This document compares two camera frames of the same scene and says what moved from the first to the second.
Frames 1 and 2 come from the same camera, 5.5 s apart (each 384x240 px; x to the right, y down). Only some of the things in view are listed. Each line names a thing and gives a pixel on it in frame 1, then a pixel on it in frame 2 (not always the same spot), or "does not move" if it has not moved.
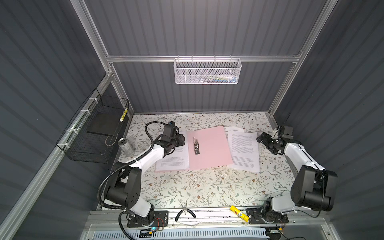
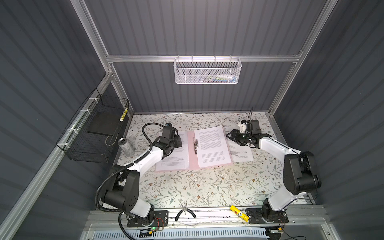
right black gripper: x=265 y=142 -> x=235 y=135
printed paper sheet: x=178 y=160 does not move
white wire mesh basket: x=207 y=70 does not move
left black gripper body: x=178 y=141 does not move
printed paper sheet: x=232 y=129 -> x=239 y=153
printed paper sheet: x=244 y=150 -> x=213 y=148
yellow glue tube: x=239 y=213 does not move
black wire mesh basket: x=92 y=135 does not move
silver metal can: x=129 y=150 does not move
